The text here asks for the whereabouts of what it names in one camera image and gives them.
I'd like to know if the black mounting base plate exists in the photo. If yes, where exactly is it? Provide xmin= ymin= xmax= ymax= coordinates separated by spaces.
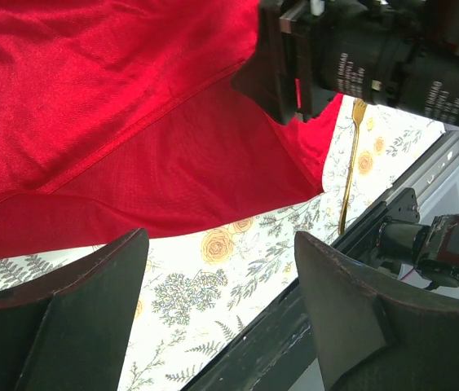
xmin=183 ymin=188 xmax=419 ymax=390

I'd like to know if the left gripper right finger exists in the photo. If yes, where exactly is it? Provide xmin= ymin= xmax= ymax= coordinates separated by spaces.
xmin=295 ymin=232 xmax=459 ymax=390

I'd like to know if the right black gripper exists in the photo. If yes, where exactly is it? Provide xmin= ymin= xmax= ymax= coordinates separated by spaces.
xmin=231 ymin=1 xmax=459 ymax=128

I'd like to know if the gold fork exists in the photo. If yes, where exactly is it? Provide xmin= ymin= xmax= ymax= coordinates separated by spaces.
xmin=338 ymin=99 xmax=368 ymax=235

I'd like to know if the floral tablecloth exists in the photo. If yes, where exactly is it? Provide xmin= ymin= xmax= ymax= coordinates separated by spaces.
xmin=0 ymin=95 xmax=446 ymax=391

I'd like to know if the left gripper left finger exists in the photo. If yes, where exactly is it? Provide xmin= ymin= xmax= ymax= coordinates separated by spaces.
xmin=0 ymin=229 xmax=149 ymax=391

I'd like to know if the red cloth napkin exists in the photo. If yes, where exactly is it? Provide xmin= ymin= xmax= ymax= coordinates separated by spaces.
xmin=0 ymin=1 xmax=342 ymax=258

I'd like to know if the aluminium frame rail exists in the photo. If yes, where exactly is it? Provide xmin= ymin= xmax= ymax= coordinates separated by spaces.
xmin=333 ymin=131 xmax=459 ymax=248

